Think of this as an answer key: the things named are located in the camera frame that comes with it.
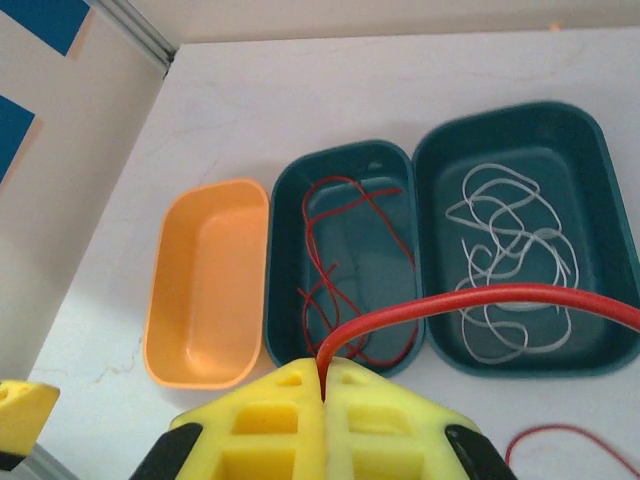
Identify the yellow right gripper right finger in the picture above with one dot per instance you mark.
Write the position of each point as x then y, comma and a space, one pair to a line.
385, 395

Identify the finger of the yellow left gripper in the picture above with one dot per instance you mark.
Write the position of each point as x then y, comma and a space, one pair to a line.
25, 410

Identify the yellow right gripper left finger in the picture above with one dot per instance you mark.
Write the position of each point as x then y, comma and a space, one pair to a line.
280, 395

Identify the teal plastic bin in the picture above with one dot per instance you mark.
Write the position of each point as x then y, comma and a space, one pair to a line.
370, 280
590, 175

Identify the orange plastic bin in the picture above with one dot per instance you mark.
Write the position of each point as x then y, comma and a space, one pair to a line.
215, 285

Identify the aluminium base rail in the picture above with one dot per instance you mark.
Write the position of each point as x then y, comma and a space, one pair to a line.
50, 467

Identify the aluminium frame post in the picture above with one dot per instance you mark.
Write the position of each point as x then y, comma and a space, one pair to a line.
145, 35

